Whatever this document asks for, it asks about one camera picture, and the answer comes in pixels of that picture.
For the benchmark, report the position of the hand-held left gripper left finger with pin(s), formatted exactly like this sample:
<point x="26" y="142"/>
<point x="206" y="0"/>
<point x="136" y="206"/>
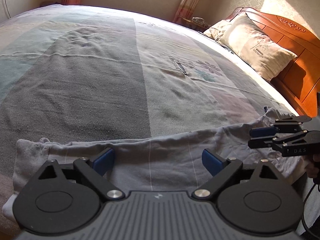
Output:
<point x="103" y="161"/>

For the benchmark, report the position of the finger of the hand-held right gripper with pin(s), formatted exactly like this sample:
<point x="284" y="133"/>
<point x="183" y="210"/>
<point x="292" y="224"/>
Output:
<point x="263" y="132"/>
<point x="262" y="143"/>

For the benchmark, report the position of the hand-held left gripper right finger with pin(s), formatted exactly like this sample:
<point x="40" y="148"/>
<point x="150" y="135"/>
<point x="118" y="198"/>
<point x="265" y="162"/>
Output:
<point x="212" y="162"/>

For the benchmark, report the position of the grey pants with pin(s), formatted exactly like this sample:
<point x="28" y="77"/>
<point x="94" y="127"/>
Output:
<point x="162" y="155"/>

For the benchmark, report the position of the person's right hand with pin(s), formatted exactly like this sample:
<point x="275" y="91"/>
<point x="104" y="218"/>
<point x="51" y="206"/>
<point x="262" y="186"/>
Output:
<point x="314" y="166"/>

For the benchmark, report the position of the wooden headboard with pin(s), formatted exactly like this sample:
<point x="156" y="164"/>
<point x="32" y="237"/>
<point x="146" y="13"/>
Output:
<point x="300" y="75"/>

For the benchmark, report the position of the beige printed pillow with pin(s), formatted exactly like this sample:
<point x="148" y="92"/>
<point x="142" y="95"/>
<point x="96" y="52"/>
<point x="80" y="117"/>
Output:
<point x="257" y="45"/>

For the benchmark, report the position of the beige floral pillow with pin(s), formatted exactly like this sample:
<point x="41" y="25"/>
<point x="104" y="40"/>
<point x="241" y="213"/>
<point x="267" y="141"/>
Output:
<point x="216" y="31"/>

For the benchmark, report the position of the grey folded cloth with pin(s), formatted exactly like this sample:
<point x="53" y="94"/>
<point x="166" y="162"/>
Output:
<point x="199" y="21"/>

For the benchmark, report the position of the wooden nightstand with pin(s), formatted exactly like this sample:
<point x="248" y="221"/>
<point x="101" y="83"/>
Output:
<point x="186" y="23"/>

